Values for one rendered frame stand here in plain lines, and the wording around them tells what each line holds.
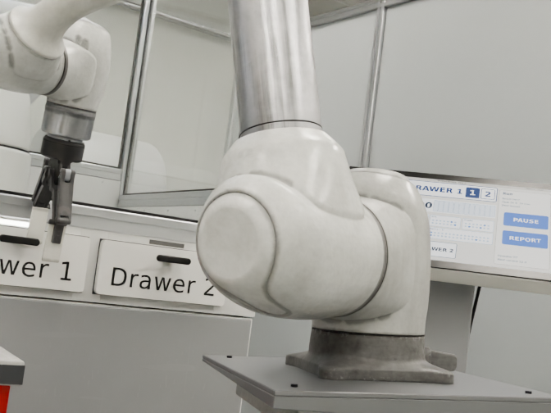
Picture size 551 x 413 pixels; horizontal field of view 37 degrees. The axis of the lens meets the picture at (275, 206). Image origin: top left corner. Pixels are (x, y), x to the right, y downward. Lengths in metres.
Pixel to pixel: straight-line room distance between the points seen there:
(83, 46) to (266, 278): 0.73
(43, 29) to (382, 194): 0.61
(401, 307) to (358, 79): 2.37
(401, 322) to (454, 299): 0.89
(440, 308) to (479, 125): 1.07
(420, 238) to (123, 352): 0.83
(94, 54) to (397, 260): 0.70
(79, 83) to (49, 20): 0.16
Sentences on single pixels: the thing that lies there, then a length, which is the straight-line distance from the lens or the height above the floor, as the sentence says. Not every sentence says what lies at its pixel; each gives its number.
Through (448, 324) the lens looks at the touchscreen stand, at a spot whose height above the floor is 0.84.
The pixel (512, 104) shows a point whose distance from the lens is 2.81.
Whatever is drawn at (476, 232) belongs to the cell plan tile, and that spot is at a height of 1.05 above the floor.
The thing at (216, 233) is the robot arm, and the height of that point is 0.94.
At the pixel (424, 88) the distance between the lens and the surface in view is 3.09.
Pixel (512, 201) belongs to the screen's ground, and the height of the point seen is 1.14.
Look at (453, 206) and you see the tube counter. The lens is 1.97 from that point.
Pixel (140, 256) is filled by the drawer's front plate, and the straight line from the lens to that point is 1.70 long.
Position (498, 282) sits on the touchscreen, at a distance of 1.85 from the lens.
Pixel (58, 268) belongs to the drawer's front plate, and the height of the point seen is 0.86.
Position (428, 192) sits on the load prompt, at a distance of 2.01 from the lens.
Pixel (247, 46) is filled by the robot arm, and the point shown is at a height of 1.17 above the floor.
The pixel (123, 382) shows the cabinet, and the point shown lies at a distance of 1.74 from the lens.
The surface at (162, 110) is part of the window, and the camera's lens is 1.77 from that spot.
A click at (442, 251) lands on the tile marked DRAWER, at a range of 1.87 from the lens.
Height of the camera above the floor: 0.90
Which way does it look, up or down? 5 degrees up
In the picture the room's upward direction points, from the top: 7 degrees clockwise
